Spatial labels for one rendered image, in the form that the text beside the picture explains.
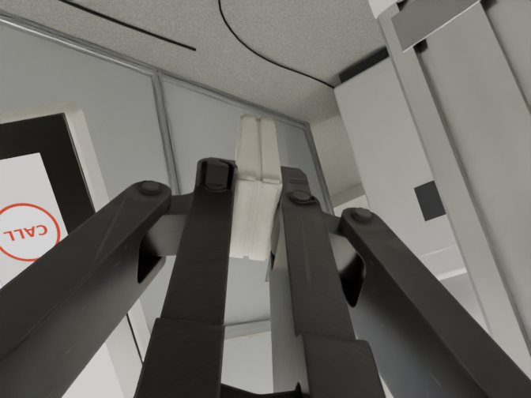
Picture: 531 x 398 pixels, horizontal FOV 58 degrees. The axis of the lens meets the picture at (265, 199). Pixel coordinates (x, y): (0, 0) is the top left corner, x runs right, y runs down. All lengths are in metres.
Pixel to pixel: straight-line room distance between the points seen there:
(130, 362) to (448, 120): 0.27
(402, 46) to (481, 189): 0.09
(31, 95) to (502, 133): 1.44
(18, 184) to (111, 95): 1.44
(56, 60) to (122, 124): 0.28
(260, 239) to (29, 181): 0.20
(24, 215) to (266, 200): 0.21
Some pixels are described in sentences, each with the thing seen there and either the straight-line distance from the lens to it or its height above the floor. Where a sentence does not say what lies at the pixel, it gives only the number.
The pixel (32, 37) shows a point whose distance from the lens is 1.72.
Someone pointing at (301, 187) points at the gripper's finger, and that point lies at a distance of 0.17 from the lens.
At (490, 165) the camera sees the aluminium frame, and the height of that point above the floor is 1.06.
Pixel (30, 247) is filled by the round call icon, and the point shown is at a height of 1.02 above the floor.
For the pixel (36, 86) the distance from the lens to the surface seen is 1.62.
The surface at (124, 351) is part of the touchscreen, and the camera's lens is 0.38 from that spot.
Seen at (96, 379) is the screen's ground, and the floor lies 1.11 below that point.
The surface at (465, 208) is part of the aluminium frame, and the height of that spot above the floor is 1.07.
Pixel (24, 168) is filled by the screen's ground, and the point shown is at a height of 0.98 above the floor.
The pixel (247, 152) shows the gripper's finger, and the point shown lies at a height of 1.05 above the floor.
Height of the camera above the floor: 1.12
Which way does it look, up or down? 18 degrees down
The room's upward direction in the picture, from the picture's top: 167 degrees clockwise
